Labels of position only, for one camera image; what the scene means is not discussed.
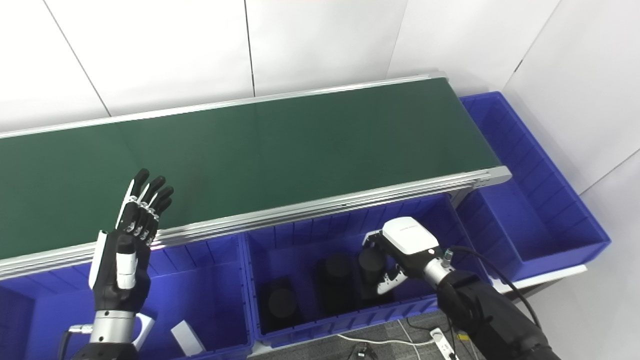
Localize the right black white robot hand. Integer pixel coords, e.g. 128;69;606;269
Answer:
361;216;441;296

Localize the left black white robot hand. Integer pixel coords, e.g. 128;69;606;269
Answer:
89;168;175;313

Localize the black cylinder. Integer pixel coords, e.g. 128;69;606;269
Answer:
357;247;390;306
260;279;304;333
314;252;359;316

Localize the aluminium conveyor support leg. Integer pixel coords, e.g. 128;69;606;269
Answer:
447;181;477;209

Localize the white flat rectangular part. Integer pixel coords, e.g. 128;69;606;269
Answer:
170;320;206;357

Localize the blue plastic bin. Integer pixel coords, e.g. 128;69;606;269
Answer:
242;192;493;348
0;234;256;360
455;91;612;281

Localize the white power strip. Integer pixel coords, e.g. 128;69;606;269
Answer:
430;327;459;360

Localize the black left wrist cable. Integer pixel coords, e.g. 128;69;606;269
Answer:
57;324;96;360

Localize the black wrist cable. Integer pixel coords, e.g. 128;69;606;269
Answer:
442;245;544;331
57;324;96;360

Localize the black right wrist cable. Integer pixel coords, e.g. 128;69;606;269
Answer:
442;245;544;331

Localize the white floor cable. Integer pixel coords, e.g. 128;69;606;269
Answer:
337;333;434;348

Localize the green conveyor belt aluminium frame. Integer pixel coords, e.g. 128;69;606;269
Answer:
0;71;512;281

